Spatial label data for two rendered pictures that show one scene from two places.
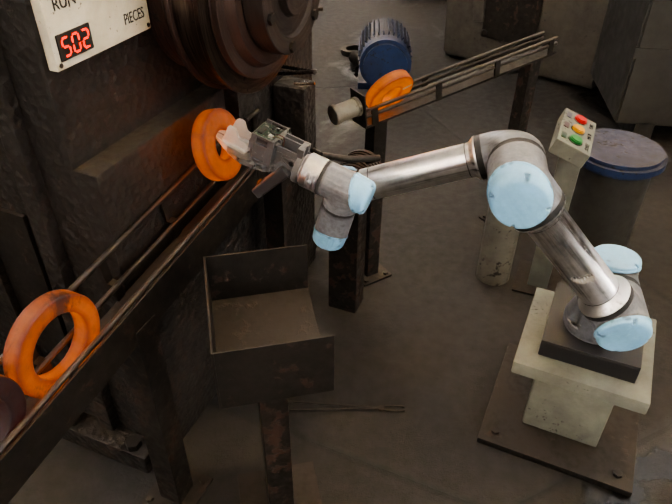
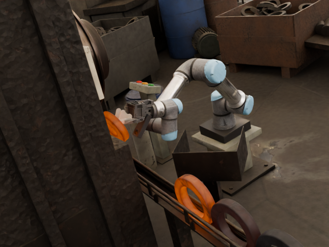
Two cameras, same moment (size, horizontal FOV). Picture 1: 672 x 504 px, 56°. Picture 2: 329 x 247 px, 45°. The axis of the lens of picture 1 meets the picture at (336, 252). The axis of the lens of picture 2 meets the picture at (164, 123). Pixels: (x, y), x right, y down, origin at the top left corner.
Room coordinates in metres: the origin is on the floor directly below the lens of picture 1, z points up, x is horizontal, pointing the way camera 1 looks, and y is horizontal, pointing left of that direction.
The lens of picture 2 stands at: (0.14, 1.39, 1.50)
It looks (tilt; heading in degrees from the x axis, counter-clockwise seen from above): 25 degrees down; 306
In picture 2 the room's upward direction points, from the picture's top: 14 degrees counter-clockwise
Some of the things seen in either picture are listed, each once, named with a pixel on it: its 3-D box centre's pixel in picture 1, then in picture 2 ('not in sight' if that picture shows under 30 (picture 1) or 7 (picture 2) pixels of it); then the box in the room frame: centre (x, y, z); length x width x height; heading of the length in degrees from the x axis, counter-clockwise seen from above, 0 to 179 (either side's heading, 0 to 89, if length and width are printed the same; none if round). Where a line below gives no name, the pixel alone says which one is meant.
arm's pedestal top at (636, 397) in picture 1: (586, 344); (225, 134); (1.17, -0.66, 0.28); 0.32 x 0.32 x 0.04; 66
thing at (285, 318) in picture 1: (274, 420); (222, 209); (0.85, 0.13, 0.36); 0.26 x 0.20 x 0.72; 13
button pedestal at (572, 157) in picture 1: (556, 209); (153, 120); (1.77, -0.74, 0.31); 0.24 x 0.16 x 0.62; 158
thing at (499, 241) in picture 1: (504, 217); (141, 136); (1.79, -0.58, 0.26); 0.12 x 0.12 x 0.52
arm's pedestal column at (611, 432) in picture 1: (572, 383); (229, 154); (1.17, -0.66, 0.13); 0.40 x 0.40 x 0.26; 66
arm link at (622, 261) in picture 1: (610, 276); (222, 100); (1.15, -0.65, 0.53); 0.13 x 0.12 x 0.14; 171
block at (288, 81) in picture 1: (294, 121); not in sight; (1.64, 0.12, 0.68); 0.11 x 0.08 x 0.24; 68
